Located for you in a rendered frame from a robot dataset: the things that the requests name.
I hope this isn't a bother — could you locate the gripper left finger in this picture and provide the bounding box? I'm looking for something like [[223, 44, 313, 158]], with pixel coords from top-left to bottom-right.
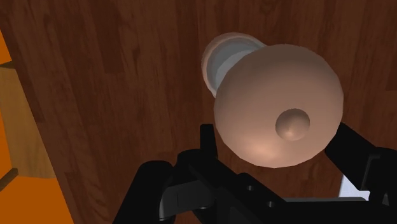
[[113, 123, 286, 224]]

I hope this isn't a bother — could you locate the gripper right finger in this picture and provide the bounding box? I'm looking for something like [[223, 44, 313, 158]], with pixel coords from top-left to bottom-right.
[[324, 122, 397, 206]]

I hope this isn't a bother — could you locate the pale pink round vase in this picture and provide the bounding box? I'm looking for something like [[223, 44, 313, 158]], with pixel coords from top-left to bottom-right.
[[200, 32, 344, 169]]

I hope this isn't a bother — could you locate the brown wooden table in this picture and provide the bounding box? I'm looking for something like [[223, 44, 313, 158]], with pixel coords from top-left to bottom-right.
[[0, 0, 397, 224]]

